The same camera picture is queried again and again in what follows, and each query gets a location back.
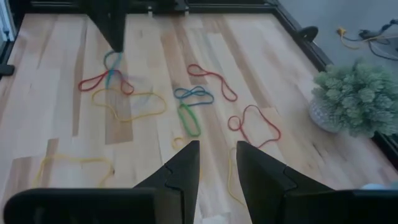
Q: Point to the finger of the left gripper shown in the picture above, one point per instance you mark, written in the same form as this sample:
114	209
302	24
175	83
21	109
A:
102	15
119	25

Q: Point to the green rubber band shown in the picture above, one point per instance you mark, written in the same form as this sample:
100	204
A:
194	135

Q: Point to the yellow rubber band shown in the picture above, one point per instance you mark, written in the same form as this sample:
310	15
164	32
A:
229	174
165	107
174	143
74	159

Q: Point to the red rubber band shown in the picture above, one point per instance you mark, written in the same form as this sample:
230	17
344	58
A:
79	87
229	124
217	75

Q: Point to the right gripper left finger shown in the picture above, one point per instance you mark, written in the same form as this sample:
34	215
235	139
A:
124	205

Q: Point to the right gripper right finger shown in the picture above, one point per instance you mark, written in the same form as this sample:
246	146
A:
295	205

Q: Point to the green succulent in patterned pot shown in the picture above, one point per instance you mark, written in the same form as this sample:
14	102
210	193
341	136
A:
357	96

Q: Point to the blue rubber band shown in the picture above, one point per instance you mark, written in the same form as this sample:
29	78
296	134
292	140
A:
211	100
109	82

